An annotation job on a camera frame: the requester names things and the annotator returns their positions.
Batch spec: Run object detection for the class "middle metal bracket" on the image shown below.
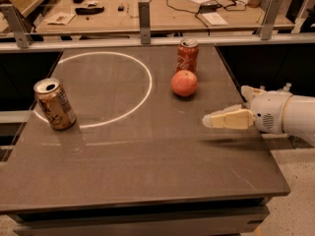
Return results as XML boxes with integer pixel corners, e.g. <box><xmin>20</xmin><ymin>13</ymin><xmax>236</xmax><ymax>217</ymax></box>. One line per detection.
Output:
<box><xmin>138</xmin><ymin>1</ymin><xmax>151</xmax><ymax>44</ymax></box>

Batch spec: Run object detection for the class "red apple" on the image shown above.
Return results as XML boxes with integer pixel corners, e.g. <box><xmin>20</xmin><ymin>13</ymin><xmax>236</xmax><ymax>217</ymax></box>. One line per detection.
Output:
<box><xmin>171</xmin><ymin>70</ymin><xmax>198</xmax><ymax>97</ymax></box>

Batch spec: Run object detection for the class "black power adapter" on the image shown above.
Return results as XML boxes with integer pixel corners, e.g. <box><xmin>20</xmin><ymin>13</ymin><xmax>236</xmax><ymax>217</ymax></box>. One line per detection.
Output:
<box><xmin>199</xmin><ymin>2</ymin><xmax>221</xmax><ymax>14</ymax></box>

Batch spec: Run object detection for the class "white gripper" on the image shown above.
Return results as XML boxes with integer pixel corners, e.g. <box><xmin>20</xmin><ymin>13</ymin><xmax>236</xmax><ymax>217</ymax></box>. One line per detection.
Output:
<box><xmin>202</xmin><ymin>86</ymin><xmax>292</xmax><ymax>134</ymax></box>

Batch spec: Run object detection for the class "left metal bracket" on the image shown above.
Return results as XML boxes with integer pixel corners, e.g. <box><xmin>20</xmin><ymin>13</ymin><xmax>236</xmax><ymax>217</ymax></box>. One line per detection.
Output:
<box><xmin>0</xmin><ymin>4</ymin><xmax>32</xmax><ymax>48</ymax></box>

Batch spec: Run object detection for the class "wooden background table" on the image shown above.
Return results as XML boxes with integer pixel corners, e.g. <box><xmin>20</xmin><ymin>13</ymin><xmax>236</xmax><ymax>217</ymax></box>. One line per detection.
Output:
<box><xmin>33</xmin><ymin>0</ymin><xmax>294</xmax><ymax>35</ymax></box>

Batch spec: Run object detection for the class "metal bracket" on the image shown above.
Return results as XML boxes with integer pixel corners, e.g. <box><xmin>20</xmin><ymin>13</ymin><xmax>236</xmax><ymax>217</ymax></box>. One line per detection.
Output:
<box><xmin>138</xmin><ymin>1</ymin><xmax>151</xmax><ymax>44</ymax></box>
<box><xmin>257</xmin><ymin>0</ymin><xmax>283</xmax><ymax>40</ymax></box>
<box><xmin>0</xmin><ymin>4</ymin><xmax>32</xmax><ymax>48</ymax></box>

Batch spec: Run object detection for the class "orange gold soda can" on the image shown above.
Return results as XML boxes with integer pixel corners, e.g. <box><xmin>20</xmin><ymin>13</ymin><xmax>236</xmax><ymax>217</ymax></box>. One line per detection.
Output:
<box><xmin>33</xmin><ymin>78</ymin><xmax>76</xmax><ymax>130</ymax></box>

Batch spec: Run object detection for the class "white card paper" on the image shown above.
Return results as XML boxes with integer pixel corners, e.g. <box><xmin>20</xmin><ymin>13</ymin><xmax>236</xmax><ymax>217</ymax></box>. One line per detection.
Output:
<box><xmin>45</xmin><ymin>12</ymin><xmax>75</xmax><ymax>26</ymax></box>

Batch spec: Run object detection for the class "metal rail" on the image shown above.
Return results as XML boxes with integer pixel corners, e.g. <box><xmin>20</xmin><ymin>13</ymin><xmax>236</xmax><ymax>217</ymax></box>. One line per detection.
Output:
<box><xmin>0</xmin><ymin>32</ymin><xmax>315</xmax><ymax>53</ymax></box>

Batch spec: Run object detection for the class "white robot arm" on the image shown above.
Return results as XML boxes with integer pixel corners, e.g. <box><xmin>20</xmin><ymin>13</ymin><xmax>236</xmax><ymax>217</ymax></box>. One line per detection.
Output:
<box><xmin>202</xmin><ymin>83</ymin><xmax>315</xmax><ymax>147</ymax></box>

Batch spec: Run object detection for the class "black cable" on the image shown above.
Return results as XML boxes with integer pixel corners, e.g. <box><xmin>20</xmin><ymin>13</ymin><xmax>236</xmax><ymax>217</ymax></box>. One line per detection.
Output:
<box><xmin>165</xmin><ymin>0</ymin><xmax>248</xmax><ymax>29</ymax></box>

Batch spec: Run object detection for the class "red cola can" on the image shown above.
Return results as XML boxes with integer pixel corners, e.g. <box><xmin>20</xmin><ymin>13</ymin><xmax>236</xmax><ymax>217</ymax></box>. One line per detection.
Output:
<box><xmin>176</xmin><ymin>39</ymin><xmax>199</xmax><ymax>73</ymax></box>

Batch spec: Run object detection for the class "right metal bracket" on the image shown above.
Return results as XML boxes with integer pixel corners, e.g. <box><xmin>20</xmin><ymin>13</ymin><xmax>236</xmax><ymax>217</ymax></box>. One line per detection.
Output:
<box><xmin>257</xmin><ymin>0</ymin><xmax>283</xmax><ymax>40</ymax></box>

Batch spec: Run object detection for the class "black device on table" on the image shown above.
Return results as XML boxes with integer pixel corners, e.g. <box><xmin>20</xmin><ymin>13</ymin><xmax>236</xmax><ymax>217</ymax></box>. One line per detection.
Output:
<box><xmin>75</xmin><ymin>7</ymin><xmax>105</xmax><ymax>15</ymax></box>

